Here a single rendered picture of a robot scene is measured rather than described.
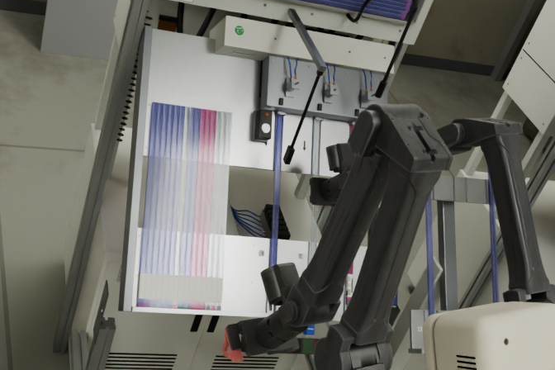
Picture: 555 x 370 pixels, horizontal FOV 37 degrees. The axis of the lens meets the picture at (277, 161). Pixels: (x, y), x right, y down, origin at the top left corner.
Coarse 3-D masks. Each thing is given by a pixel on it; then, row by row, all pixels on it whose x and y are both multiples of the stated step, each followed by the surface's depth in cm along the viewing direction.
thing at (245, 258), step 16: (240, 240) 214; (256, 240) 215; (288, 240) 219; (240, 256) 213; (256, 256) 215; (288, 256) 218; (304, 256) 220; (224, 272) 211; (240, 272) 212; (256, 272) 214; (224, 288) 210; (240, 288) 212; (256, 288) 213; (224, 304) 209; (240, 304) 211; (256, 304) 213
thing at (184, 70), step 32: (160, 32) 214; (160, 64) 213; (192, 64) 216; (224, 64) 219; (256, 64) 223; (160, 96) 211; (192, 96) 215; (224, 96) 218; (256, 96) 221; (288, 128) 224; (320, 128) 227; (256, 160) 219; (320, 160) 226
